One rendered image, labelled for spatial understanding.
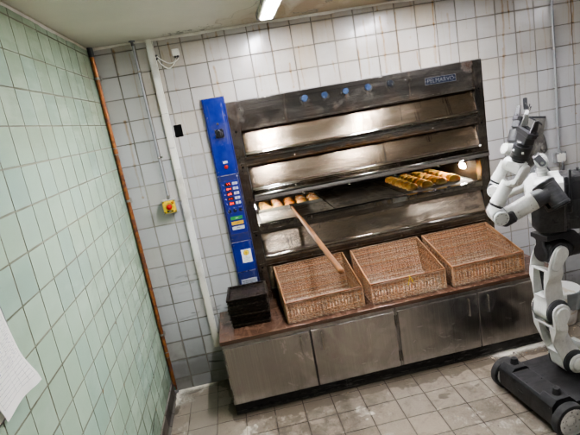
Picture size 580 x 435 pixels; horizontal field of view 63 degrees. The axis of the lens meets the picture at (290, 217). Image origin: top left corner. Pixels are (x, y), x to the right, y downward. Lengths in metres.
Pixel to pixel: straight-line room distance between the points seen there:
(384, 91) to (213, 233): 1.65
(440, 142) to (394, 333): 1.49
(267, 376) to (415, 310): 1.12
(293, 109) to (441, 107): 1.13
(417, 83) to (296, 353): 2.15
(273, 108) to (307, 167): 0.50
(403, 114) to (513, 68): 0.92
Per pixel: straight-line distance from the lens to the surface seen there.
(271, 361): 3.34
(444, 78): 3.87
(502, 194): 2.59
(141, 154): 3.53
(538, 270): 3.07
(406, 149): 3.74
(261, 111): 3.50
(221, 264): 3.63
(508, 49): 4.12
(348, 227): 3.69
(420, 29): 3.82
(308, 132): 3.53
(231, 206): 3.49
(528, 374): 3.34
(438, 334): 3.59
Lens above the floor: 1.97
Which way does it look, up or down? 12 degrees down
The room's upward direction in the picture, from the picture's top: 10 degrees counter-clockwise
